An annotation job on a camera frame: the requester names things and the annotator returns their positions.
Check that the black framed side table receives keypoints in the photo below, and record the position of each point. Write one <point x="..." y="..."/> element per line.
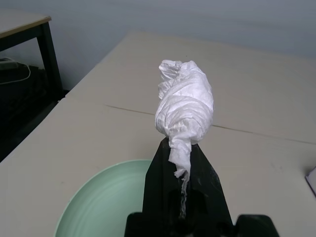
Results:
<point x="22" y="21"/>

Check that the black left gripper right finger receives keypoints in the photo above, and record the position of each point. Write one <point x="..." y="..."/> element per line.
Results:
<point x="207" y="192"/>

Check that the white tissue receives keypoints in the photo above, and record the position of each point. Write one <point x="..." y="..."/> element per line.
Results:
<point x="185" y="103"/>

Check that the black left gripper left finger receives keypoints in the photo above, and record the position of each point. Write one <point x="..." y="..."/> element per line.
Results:
<point x="160" y="187"/>

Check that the grey power strip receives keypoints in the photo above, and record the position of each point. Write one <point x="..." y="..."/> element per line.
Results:
<point x="7" y="64"/>

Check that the light green plate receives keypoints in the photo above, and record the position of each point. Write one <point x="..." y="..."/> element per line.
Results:
<point x="98" y="197"/>

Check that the purple tissue pack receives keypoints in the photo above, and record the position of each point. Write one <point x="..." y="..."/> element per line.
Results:
<point x="312" y="180"/>

